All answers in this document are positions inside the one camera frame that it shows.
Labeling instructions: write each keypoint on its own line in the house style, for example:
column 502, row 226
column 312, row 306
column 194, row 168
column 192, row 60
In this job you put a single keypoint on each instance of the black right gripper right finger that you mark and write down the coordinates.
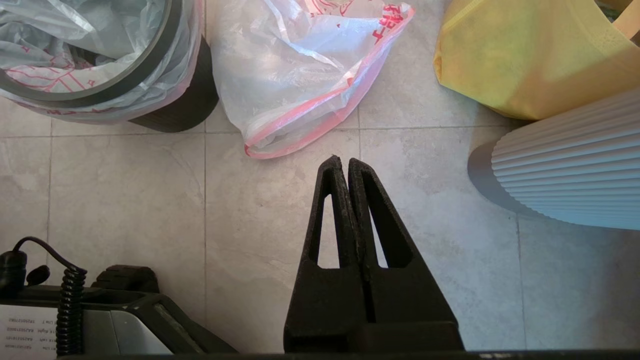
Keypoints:
column 410, row 300

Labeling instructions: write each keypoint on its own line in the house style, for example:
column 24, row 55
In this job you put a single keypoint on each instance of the yellow fabric bag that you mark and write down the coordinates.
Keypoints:
column 530, row 55

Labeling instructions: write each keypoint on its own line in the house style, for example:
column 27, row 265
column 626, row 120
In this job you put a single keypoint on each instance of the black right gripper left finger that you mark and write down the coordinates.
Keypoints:
column 325, row 300

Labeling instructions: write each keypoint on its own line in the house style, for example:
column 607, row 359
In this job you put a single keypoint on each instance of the robot base chassis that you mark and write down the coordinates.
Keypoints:
column 125, row 320

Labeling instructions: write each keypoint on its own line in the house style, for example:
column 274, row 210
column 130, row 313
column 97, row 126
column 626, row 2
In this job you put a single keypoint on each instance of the white ribbed round appliance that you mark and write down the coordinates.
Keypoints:
column 575, row 165

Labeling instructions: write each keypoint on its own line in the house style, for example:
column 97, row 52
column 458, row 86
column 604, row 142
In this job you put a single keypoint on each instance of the white red plastic bag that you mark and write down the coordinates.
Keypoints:
column 290, row 65

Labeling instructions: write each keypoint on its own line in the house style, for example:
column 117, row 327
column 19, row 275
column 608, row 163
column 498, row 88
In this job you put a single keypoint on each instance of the black round trash bin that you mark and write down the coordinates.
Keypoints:
column 190, row 105

